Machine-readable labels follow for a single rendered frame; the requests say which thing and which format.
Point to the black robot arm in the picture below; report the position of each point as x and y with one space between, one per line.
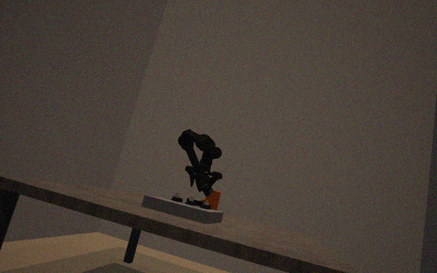
210 151

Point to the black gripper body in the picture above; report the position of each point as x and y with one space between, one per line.
204 160

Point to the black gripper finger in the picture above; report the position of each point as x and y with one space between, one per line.
212 181
192 177

